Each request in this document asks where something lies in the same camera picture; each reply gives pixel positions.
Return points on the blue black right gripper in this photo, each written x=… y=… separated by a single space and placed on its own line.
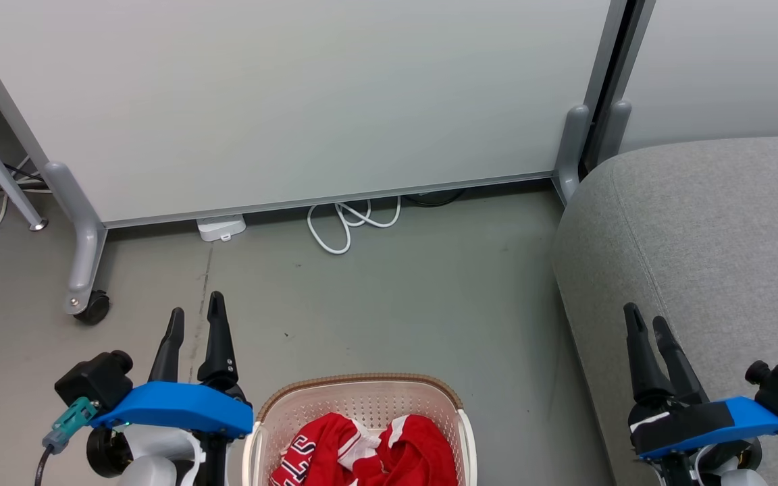
x=699 y=424

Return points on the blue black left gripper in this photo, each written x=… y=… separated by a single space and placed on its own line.
x=173 y=406

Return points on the red and white jersey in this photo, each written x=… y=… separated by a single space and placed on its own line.
x=409 y=453

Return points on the grey fabric sofa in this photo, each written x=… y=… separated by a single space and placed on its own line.
x=699 y=236

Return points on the black caster wheel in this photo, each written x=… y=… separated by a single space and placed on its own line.
x=94 y=309

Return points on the small white adapter box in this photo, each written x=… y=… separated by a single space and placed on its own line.
x=221 y=228

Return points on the long grey partition foot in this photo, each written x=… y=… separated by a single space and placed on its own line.
x=82 y=229

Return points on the cream perforated laundry basket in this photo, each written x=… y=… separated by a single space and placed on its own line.
x=362 y=401

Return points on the short grey partition foot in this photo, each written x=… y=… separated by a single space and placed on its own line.
x=617 y=128
x=573 y=145

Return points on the wide white partition panel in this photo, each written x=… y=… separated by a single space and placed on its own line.
x=294 y=101

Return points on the narrow white partition panel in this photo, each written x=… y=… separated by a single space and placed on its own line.
x=733 y=67

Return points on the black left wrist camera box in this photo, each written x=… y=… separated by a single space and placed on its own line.
x=95 y=381

